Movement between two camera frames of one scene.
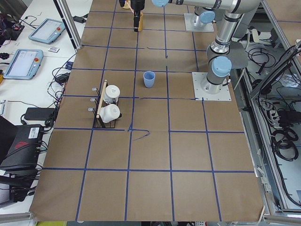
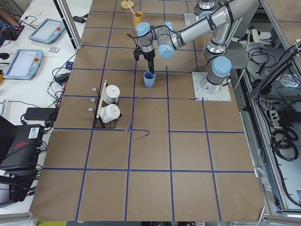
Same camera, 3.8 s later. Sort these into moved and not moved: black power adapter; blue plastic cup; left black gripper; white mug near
Moved: left black gripper
Not moved: black power adapter; blue plastic cup; white mug near
